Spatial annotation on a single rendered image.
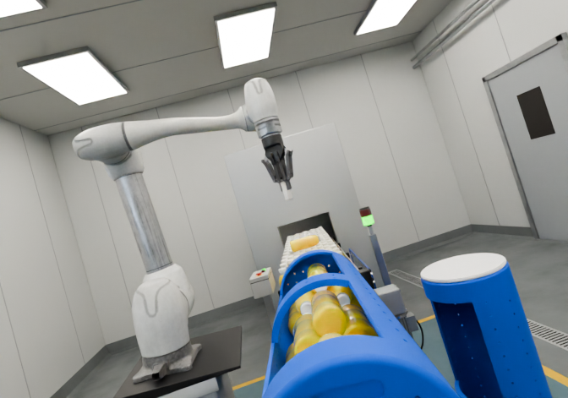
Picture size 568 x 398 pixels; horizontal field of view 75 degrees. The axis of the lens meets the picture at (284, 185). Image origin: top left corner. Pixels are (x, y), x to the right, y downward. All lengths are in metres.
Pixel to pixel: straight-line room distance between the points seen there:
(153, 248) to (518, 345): 1.26
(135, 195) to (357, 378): 1.15
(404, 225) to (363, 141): 1.53
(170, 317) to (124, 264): 4.92
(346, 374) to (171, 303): 0.87
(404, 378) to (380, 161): 5.88
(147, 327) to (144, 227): 0.38
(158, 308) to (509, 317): 1.09
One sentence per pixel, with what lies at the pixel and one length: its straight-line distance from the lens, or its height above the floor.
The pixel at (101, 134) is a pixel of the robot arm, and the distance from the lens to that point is 1.36.
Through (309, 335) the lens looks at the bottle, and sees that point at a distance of 0.83.
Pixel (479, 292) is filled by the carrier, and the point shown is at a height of 0.98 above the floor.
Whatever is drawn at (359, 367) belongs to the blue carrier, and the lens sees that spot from 0.49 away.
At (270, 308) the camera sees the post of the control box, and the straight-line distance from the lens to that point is 2.03.
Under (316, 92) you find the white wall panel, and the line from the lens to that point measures 6.28.
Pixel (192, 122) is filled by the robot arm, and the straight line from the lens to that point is 1.38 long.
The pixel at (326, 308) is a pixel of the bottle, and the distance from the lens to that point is 0.82.
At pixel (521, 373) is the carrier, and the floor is 0.71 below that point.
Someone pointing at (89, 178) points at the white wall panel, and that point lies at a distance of 6.34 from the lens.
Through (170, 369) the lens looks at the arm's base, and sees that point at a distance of 1.31.
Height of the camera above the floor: 1.43
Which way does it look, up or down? 2 degrees up
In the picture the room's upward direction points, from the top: 17 degrees counter-clockwise
